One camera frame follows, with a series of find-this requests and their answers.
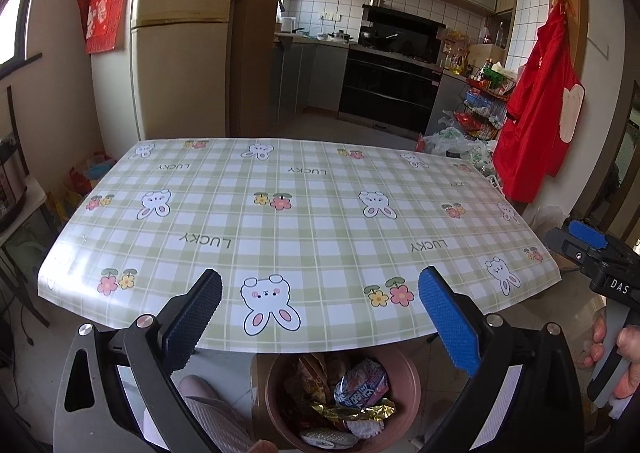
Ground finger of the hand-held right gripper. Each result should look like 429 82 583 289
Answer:
563 219 631 259
544 228 609 279

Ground blue pink snack packet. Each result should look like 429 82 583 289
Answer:
334 358 390 407

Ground brown round trash bin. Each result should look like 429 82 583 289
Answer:
265 347 421 453

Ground gold foil wrapper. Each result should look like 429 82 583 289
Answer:
310 398 396 424

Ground colourful toy pile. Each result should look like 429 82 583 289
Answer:
67 150 119 207

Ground red apron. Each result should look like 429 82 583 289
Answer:
492 6 585 204

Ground brown snack bag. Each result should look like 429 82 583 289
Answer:
285 355 331 404

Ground black wok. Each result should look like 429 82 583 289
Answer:
361 30 401 47

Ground green checked bunny tablecloth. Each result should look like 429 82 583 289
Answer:
37 137 561 354

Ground dark framed window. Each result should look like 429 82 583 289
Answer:
0 0 44 69

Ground steel pressure cooker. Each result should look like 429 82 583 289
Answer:
0 136 29 229

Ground person's leg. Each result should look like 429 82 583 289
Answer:
177 374 279 453

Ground white green plastic bags pile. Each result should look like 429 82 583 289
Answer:
417 126 496 174

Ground black built-in oven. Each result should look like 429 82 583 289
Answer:
339 49 444 137

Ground grey lower cabinets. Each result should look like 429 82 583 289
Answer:
272 38 351 117

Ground person's right hand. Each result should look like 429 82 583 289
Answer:
581 315 640 419

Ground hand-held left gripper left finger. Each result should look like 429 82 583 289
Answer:
52 269 224 453

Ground black range hood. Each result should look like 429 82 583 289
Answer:
360 4 447 57

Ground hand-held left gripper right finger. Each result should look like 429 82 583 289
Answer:
417 267 585 453

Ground white foam net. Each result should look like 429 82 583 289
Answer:
347 418 385 439

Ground cardboard box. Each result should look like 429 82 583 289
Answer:
467 43 509 72

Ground black wire rack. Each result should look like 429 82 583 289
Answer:
452 76 519 144

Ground beige refrigerator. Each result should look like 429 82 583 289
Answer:
91 0 241 159

